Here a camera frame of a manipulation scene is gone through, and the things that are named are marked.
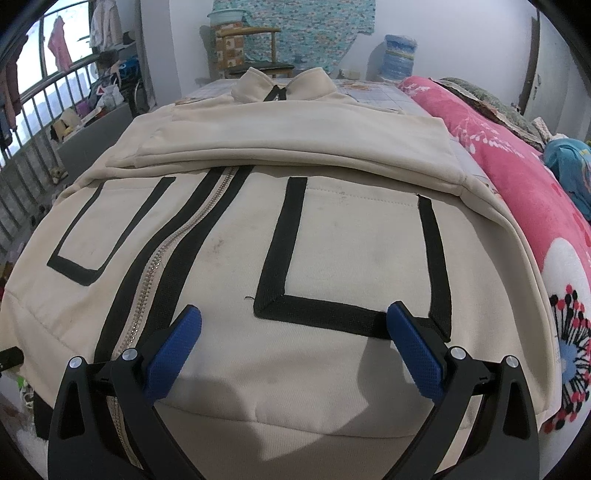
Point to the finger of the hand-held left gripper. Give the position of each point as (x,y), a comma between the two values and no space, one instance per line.
(11,359)

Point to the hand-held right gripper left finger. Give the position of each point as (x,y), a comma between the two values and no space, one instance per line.
(178,355)

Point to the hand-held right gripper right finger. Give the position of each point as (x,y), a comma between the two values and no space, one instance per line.
(413,350)

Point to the cream zip jacket black trim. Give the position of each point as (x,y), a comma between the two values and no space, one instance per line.
(323,152)

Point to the pink floral blanket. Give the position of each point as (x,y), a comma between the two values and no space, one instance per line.
(508,175)

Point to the grey flat board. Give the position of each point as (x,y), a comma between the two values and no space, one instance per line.
(97,138)

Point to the blue printed garment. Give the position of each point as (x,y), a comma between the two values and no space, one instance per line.
(570,170)

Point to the open cardboard box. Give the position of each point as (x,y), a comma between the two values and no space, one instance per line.
(69,124)

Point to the grey patterned pillow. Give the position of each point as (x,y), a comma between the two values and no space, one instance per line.
(498,110)

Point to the white plastic bag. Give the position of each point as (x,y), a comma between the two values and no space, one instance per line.
(111,96)

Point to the metal window railing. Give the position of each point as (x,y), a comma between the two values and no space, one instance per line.
(37,92)

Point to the hanging dark red garment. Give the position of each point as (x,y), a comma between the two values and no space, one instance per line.
(10,87)

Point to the blue water jug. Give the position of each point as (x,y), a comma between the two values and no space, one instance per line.
(400,57)

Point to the pile of assorted clutter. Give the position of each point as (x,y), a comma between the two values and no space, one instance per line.
(108,69)

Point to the wooden chair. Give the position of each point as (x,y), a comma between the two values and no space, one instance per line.
(268,68)

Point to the orange patchwork cloth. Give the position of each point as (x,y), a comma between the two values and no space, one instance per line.
(228,50)

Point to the hanging pink garment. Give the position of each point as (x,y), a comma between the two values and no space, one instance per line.
(60,44)

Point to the hanging white garment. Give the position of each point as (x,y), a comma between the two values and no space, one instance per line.
(106,23)

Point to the teal plastic basin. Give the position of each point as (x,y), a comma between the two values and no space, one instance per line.
(228,17)

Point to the white wall socket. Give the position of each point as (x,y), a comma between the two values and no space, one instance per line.
(351,74)

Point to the dark door frame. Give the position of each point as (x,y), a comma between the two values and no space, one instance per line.
(532,60)

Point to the teal patterned wall cloth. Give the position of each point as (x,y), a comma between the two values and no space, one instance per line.
(314,32)

